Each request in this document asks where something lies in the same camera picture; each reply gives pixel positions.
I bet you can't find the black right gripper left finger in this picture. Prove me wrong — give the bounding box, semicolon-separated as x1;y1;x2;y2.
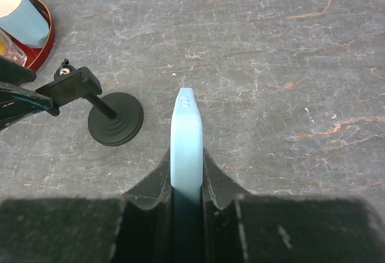
1;154;171;262

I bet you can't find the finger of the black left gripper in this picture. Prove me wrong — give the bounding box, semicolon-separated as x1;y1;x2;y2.
0;84;54;130
0;57;37;85

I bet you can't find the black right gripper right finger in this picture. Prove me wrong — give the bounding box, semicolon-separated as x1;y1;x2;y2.
202;152;384;262

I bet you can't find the phone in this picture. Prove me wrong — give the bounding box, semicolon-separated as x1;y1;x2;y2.
170;88;203;262

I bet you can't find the black phone stand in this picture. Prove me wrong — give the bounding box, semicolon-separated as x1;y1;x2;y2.
36;59;144;147

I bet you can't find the clear glass cup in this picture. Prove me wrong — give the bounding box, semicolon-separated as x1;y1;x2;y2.
0;29;27;66

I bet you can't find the yellow cup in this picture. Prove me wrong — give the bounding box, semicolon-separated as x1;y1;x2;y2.
0;35;13;59

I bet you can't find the round red tray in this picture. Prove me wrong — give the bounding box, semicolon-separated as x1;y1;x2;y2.
1;0;55;72

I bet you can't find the light blue ceramic mug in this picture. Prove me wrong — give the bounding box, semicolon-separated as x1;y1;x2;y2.
1;0;49;48

